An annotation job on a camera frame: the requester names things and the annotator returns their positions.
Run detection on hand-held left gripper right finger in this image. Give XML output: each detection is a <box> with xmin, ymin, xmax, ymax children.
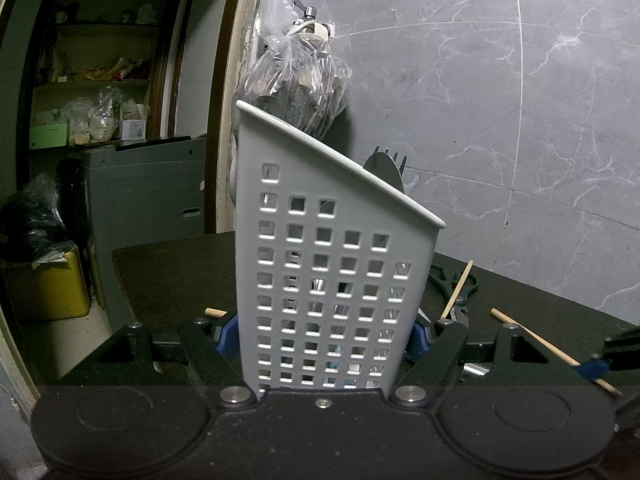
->
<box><xmin>389</xmin><ymin>319</ymin><xmax>597</xmax><ymax>407</ymax></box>

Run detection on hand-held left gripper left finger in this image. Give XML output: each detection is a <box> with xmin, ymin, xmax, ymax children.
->
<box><xmin>50</xmin><ymin>311</ymin><xmax>257</xmax><ymax>407</ymax></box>

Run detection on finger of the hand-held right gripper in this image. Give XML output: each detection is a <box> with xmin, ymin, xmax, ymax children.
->
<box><xmin>574</xmin><ymin>327</ymin><xmax>640</xmax><ymax>380</ymax></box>
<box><xmin>612</xmin><ymin>394</ymin><xmax>640</xmax><ymax>434</ymax></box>

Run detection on dark green handled scissors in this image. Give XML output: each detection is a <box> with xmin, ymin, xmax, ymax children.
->
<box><xmin>429</xmin><ymin>262</ymin><xmax>481</xmax><ymax>332</ymax></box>

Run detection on white perforated utensil basket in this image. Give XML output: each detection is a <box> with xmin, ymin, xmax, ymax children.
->
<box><xmin>234</xmin><ymin>99</ymin><xmax>446</xmax><ymax>394</ymax></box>

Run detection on grey washing machine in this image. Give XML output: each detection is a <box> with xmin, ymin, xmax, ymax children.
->
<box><xmin>79</xmin><ymin>134</ymin><xmax>207</xmax><ymax>307</ymax></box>

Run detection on yellow box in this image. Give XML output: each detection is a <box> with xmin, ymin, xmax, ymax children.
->
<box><xmin>2</xmin><ymin>244</ymin><xmax>92</xmax><ymax>321</ymax></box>

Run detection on white labelled box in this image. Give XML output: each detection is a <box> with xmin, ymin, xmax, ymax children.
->
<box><xmin>119</xmin><ymin>118</ymin><xmax>147</xmax><ymax>141</ymax></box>

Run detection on black plastic bag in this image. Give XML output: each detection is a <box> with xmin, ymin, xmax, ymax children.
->
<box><xmin>0</xmin><ymin>172</ymin><xmax>71</xmax><ymax>264</ymax></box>

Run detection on clear bag of food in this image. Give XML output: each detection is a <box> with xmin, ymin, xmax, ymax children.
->
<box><xmin>88</xmin><ymin>87</ymin><xmax>121</xmax><ymax>142</ymax></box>

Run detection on hanging plastic bag dark contents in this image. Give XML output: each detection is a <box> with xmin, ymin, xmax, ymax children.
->
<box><xmin>232</xmin><ymin>35</ymin><xmax>354</xmax><ymax>141</ymax></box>

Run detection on green box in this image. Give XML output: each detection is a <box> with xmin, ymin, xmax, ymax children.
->
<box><xmin>29</xmin><ymin>123</ymin><xmax>69</xmax><ymax>149</ymax></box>

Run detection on wooden shelf cabinet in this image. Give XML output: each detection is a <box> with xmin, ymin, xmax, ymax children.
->
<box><xmin>17</xmin><ymin>0</ymin><xmax>194</xmax><ymax>149</ymax></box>

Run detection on empty clear plastic bag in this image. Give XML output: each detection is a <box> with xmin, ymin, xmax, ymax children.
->
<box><xmin>258</xmin><ymin>0</ymin><xmax>301</xmax><ymax>57</ymax></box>

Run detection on white hose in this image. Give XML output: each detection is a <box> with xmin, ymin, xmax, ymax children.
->
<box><xmin>227</xmin><ymin>130</ymin><xmax>241</xmax><ymax>212</ymax></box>

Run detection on door frame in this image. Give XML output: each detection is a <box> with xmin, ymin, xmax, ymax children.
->
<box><xmin>0</xmin><ymin>0</ymin><xmax>263</xmax><ymax>396</ymax></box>

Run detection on wall tap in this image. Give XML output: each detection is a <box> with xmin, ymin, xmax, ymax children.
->
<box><xmin>292</xmin><ymin>0</ymin><xmax>335</xmax><ymax>46</ymax></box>

